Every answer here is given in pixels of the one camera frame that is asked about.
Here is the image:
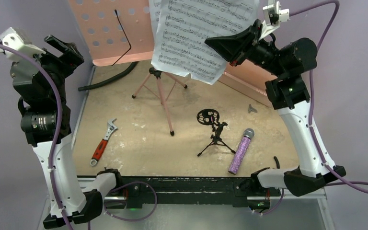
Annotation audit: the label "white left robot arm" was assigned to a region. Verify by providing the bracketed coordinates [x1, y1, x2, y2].
[3, 35, 124, 230]

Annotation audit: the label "black corrugated hose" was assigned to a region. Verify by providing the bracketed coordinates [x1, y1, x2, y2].
[77, 61, 139, 92]

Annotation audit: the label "aluminium frame rail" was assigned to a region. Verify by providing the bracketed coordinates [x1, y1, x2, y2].
[283, 188, 327, 199]

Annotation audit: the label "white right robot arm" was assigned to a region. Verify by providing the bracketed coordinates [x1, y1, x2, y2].
[205, 20, 346, 196]

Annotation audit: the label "small grey metal clip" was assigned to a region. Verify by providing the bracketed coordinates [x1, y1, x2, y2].
[248, 104, 258, 113]

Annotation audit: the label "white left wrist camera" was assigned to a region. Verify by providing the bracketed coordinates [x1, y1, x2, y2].
[0, 27, 46, 58]

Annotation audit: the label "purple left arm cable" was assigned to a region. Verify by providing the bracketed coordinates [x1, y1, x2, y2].
[0, 43, 158, 230]

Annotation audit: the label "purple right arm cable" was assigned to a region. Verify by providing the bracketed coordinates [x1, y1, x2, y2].
[251, 0, 368, 217]

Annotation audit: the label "black handled pliers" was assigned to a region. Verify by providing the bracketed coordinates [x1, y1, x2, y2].
[274, 156, 280, 169]

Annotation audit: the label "pink translucent storage box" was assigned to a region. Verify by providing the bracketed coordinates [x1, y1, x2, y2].
[219, 60, 276, 108]

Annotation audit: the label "orange handled cutter tool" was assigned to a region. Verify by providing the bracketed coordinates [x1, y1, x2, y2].
[90, 118, 118, 167]

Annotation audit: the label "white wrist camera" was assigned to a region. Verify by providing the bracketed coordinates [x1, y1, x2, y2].
[259, 0, 290, 40]
[0, 27, 46, 58]

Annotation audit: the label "sheet music paper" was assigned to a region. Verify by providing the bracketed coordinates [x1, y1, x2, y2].
[151, 0, 260, 85]
[149, 0, 161, 45]

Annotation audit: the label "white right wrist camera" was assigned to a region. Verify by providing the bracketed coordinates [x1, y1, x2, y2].
[259, 0, 290, 40]

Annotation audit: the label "black mini microphone tripod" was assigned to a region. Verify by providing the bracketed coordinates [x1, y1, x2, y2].
[196, 109, 236, 157]

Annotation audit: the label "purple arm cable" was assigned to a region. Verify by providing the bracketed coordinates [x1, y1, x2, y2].
[251, 0, 368, 217]
[0, 43, 158, 230]

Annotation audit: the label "purple glitter microphone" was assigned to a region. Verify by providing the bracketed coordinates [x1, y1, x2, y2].
[228, 128, 255, 175]

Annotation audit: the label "pink folding music stand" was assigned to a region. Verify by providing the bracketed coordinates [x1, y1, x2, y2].
[68, 0, 191, 137]

